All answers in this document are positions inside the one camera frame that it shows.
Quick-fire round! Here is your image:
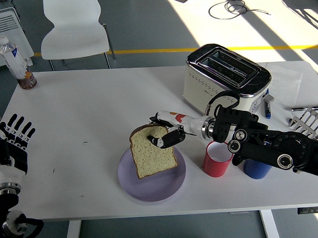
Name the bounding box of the bread slice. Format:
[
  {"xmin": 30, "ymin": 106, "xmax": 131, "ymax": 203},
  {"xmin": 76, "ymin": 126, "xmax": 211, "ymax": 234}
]
[{"xmin": 128, "ymin": 122, "xmax": 180, "ymax": 180}]

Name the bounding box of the black table control panel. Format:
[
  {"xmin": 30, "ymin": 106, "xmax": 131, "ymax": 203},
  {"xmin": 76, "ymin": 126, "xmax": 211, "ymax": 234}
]
[{"xmin": 297, "ymin": 206, "xmax": 318, "ymax": 215}]

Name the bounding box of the white paper sheet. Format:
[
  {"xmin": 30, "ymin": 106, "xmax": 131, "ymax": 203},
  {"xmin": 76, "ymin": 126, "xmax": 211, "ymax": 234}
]
[{"xmin": 262, "ymin": 60, "xmax": 306, "ymax": 109}]

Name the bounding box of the purple plate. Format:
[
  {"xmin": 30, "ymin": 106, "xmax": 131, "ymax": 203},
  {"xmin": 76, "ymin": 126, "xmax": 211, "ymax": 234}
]
[{"xmin": 116, "ymin": 144, "xmax": 188, "ymax": 204}]

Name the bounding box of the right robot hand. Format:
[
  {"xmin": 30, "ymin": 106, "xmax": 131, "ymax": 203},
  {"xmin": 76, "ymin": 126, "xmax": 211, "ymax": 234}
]
[{"xmin": 145, "ymin": 108, "xmax": 205, "ymax": 151}]

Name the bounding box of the white table leg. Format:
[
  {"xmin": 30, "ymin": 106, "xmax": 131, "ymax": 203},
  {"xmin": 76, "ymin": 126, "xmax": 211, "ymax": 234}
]
[
  {"xmin": 259, "ymin": 209, "xmax": 281, "ymax": 238},
  {"xmin": 62, "ymin": 220, "xmax": 83, "ymax": 238}
]

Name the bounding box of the white chair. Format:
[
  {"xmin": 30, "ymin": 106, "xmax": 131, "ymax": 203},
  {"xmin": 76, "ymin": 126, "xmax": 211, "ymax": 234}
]
[{"xmin": 38, "ymin": 0, "xmax": 117, "ymax": 73}]

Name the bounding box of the metal toast rack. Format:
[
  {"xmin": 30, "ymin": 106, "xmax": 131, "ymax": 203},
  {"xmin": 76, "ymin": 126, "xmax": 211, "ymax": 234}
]
[{"xmin": 286, "ymin": 108, "xmax": 318, "ymax": 142}]

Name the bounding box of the black silver pen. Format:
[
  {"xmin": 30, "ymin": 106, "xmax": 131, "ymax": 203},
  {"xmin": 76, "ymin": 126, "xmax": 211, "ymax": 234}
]
[{"xmin": 287, "ymin": 105, "xmax": 318, "ymax": 112}]

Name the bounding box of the red mug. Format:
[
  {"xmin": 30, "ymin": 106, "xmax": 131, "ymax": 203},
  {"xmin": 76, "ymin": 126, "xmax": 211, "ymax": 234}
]
[{"xmin": 201, "ymin": 139, "xmax": 235, "ymax": 179}]

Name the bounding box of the blue mug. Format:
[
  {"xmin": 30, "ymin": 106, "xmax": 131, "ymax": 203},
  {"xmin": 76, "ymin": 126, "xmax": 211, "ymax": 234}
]
[{"xmin": 242, "ymin": 155, "xmax": 274, "ymax": 180}]

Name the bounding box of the yellow floor tape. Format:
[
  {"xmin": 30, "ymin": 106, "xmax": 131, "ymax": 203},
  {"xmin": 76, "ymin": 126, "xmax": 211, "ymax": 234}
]
[{"xmin": 34, "ymin": 38, "xmax": 318, "ymax": 64}]

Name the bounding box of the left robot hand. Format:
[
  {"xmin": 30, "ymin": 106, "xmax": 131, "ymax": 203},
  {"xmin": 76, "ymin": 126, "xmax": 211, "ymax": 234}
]
[{"xmin": 0, "ymin": 112, "xmax": 39, "ymax": 186}]

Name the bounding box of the black floor cable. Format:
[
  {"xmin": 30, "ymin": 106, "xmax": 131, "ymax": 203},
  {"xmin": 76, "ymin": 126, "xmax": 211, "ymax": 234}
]
[{"xmin": 207, "ymin": 0, "xmax": 277, "ymax": 21}]

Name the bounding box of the cream toaster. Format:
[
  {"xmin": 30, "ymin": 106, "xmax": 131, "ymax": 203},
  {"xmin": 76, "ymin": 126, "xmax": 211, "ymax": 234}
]
[{"xmin": 180, "ymin": 40, "xmax": 274, "ymax": 122}]

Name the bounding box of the clear plastic drink bottle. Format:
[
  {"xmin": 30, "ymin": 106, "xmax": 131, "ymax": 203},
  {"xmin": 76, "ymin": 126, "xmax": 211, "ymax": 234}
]
[{"xmin": 0, "ymin": 34, "xmax": 38, "ymax": 92}]

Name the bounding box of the blue marker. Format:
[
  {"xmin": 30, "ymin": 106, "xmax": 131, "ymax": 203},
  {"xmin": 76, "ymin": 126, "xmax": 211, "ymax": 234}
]
[{"xmin": 262, "ymin": 88, "xmax": 276, "ymax": 119}]

